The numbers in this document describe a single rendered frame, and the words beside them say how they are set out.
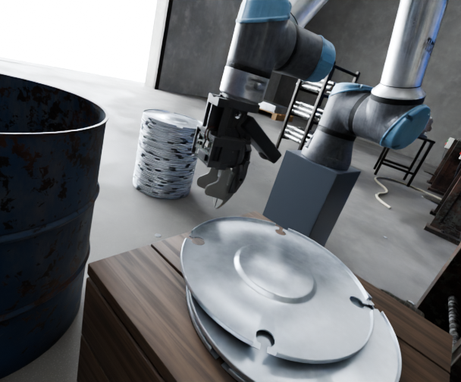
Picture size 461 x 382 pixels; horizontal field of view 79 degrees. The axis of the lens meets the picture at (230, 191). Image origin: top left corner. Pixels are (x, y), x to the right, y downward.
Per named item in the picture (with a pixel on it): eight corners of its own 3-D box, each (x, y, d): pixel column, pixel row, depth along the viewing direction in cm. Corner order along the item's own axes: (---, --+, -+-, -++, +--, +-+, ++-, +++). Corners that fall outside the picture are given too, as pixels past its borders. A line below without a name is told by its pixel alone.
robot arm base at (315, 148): (292, 151, 87) (303, 120, 83) (315, 151, 97) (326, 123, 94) (335, 171, 78) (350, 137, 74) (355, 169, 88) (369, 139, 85)
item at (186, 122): (144, 120, 113) (144, 118, 113) (142, 106, 137) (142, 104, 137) (211, 134, 124) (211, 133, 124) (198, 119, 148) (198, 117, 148)
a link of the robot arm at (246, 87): (252, 74, 51) (280, 82, 44) (246, 100, 52) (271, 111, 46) (217, 64, 46) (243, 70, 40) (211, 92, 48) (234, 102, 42)
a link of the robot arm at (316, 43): (302, 38, 56) (261, 18, 50) (347, 42, 48) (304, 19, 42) (289, 78, 59) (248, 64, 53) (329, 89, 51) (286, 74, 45)
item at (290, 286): (139, 300, 31) (140, 295, 31) (213, 204, 57) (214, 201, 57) (401, 411, 28) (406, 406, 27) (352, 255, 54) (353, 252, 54)
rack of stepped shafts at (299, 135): (299, 161, 281) (337, 61, 245) (271, 145, 314) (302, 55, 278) (325, 164, 305) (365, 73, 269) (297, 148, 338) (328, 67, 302)
